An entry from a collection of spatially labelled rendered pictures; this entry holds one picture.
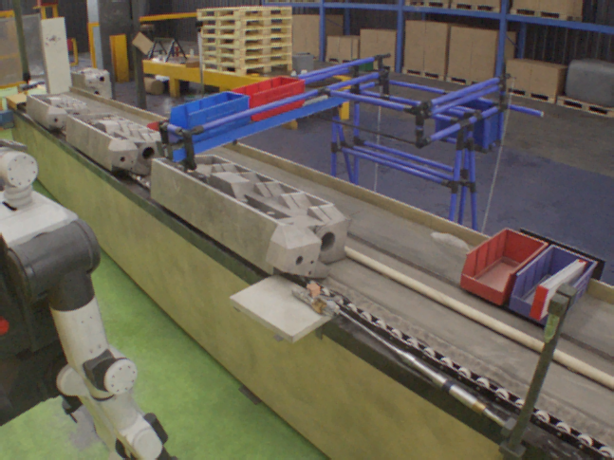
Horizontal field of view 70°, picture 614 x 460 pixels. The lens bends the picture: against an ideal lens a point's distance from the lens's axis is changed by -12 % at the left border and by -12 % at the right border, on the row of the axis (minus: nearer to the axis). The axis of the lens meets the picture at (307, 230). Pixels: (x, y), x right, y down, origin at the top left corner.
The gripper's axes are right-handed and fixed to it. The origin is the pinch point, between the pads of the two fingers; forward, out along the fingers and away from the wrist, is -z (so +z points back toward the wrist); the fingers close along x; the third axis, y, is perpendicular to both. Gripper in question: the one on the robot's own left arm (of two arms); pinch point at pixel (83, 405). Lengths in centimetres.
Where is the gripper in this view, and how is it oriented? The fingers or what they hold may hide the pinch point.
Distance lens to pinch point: 172.7
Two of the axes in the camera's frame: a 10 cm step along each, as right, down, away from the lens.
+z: -1.2, -8.1, -5.8
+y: -7.9, -2.7, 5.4
